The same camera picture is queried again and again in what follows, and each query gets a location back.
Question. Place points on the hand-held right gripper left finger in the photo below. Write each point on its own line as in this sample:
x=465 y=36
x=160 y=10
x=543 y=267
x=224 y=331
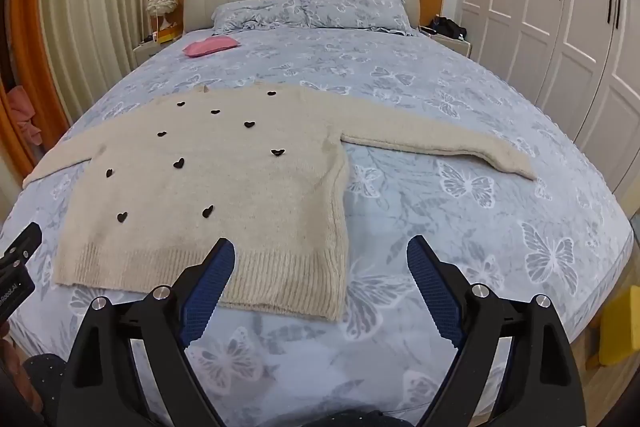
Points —
x=210 y=297

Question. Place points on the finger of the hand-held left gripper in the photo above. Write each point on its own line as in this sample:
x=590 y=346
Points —
x=25 y=242

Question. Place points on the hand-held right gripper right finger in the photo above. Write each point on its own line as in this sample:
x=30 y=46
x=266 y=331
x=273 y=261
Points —
x=435 y=297

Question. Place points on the beige sweater with black hearts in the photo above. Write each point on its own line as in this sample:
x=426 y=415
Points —
x=225 y=187

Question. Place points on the pink clothes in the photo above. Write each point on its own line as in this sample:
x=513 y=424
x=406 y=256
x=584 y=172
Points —
x=25 y=117

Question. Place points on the person's dark dotted pants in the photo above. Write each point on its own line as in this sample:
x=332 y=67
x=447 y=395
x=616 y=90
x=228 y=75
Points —
x=42 y=387

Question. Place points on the yellow box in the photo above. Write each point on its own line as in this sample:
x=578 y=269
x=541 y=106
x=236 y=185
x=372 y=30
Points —
x=620 y=327

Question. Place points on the blue butterfly bedspread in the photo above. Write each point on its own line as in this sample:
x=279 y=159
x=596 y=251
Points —
x=425 y=107

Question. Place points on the orange curtain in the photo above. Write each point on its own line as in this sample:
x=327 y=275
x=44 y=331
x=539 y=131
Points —
x=30 y=32

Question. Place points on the white nightstand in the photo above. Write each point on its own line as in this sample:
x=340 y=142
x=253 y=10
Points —
x=147 y=52
x=450 y=44

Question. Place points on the cream curtain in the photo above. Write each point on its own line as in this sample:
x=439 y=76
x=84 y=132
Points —
x=95 y=7

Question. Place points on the yellow books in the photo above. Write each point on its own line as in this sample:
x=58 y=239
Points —
x=167 y=37

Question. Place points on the black bag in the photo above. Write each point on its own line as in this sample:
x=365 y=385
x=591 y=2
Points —
x=450 y=28

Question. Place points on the white feather lamp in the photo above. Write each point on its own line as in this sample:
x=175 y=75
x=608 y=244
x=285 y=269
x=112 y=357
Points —
x=162 y=4

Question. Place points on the white wardrobe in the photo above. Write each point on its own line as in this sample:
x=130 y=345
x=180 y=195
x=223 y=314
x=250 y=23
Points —
x=550 y=7

